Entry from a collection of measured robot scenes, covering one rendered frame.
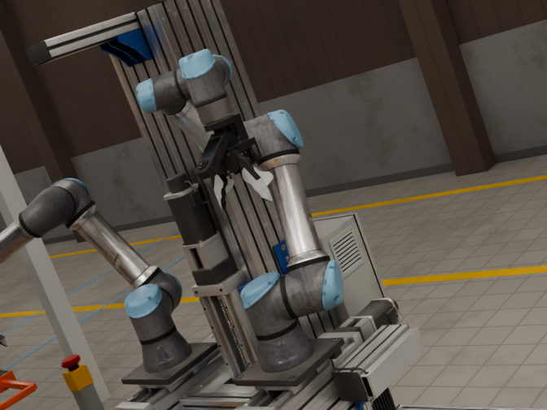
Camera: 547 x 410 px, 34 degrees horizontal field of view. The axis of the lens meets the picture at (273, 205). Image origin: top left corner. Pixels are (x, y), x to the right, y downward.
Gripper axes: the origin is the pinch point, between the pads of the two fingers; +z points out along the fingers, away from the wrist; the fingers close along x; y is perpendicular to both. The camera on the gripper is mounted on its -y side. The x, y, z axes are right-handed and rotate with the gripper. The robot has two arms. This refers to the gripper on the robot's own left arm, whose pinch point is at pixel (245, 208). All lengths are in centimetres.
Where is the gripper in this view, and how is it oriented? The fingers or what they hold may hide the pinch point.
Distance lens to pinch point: 196.3
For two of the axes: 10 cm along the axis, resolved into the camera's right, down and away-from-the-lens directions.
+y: 6.0, -3.8, 7.1
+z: 3.5, 9.2, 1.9
